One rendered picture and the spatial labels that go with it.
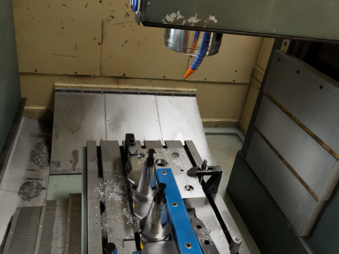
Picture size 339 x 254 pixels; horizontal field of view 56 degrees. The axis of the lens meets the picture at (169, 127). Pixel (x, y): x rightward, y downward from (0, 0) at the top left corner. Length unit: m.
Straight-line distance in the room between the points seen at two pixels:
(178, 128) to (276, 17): 1.42
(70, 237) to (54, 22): 1.15
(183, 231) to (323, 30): 0.46
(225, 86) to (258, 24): 1.63
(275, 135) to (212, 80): 0.95
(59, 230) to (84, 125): 0.74
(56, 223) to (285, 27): 1.07
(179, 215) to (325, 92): 0.63
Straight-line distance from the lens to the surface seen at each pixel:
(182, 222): 0.67
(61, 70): 1.99
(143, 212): 0.69
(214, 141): 2.22
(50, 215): 1.39
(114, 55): 1.96
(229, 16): 0.58
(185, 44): 0.85
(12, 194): 1.59
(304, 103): 1.16
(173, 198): 0.72
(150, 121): 1.94
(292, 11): 0.64
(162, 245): 0.64
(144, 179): 0.70
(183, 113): 2.04
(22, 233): 1.35
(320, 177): 1.12
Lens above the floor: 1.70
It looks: 29 degrees down
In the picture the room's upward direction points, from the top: 9 degrees clockwise
